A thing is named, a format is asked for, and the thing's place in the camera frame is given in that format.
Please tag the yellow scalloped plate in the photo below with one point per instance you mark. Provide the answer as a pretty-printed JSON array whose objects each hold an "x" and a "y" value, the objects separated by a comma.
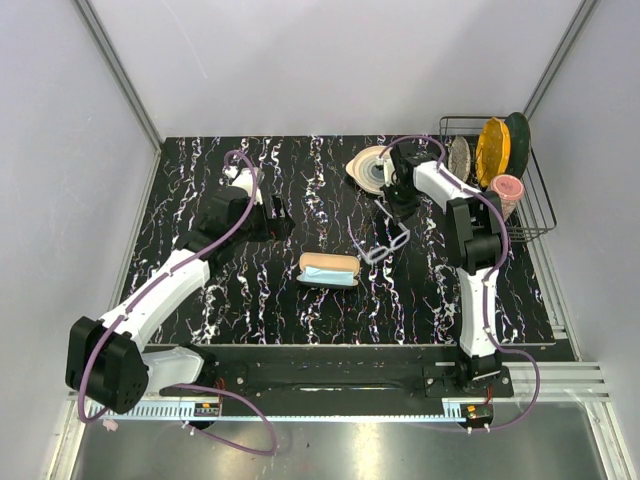
[{"x": 492, "y": 151}]

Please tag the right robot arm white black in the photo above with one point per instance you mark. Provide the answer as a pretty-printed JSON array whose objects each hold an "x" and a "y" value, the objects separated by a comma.
[{"x": 476, "y": 244}]

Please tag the pink patterned cup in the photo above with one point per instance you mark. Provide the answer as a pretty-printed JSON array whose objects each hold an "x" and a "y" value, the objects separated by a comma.
[{"x": 510, "y": 190}]

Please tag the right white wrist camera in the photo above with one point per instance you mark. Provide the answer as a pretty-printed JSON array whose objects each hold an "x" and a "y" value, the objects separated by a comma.
[{"x": 388, "y": 169}]

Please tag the black wire dish rack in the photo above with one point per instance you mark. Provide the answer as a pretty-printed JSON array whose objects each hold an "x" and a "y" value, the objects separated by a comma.
[{"x": 534, "y": 214}]

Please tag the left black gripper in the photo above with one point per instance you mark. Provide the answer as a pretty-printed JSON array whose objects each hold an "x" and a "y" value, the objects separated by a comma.
[{"x": 272, "y": 229}]

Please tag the light blue cleaning cloth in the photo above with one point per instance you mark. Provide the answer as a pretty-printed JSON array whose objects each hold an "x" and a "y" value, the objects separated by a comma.
[{"x": 327, "y": 277}]

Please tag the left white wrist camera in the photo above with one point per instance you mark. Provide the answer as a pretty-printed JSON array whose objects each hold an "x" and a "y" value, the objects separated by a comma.
[{"x": 242, "y": 178}]

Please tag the grey speckled plate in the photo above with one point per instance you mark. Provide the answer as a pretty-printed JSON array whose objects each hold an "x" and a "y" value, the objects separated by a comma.
[{"x": 459, "y": 160}]

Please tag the black marble pattern mat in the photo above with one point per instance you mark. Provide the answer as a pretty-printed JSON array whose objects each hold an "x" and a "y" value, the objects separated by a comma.
[{"x": 412, "y": 297}]

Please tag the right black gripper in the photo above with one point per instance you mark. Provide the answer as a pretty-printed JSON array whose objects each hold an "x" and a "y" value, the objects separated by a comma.
[{"x": 401, "y": 213}]

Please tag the beige plate blue rings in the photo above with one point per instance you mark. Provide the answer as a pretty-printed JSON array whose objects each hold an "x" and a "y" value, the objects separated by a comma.
[{"x": 367, "y": 170}]

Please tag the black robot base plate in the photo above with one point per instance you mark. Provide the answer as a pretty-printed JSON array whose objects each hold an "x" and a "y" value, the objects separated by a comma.
[{"x": 334, "y": 403}]

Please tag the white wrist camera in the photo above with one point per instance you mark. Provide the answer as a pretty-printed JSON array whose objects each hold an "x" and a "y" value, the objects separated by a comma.
[
  {"x": 242, "y": 178},
  {"x": 388, "y": 169}
]

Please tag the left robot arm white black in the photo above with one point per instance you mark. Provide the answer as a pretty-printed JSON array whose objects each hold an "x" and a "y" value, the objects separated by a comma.
[{"x": 106, "y": 358}]

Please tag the dark green plate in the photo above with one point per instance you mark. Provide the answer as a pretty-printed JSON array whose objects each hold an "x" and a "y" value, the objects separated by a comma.
[{"x": 520, "y": 137}]

